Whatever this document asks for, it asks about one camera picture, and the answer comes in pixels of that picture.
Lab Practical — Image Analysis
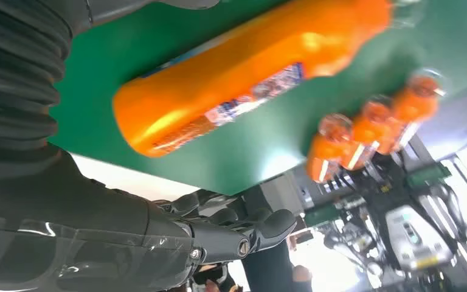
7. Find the green table mat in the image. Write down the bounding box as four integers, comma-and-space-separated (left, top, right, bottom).
48, 0, 467, 196

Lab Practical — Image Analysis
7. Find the seated person in trousers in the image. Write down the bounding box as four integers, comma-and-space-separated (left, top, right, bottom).
241, 241, 313, 292

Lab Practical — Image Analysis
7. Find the white table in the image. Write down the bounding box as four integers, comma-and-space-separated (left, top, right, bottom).
70, 153, 201, 201

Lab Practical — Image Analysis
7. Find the white grey machine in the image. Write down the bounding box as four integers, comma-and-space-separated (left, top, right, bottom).
384, 204, 457, 271

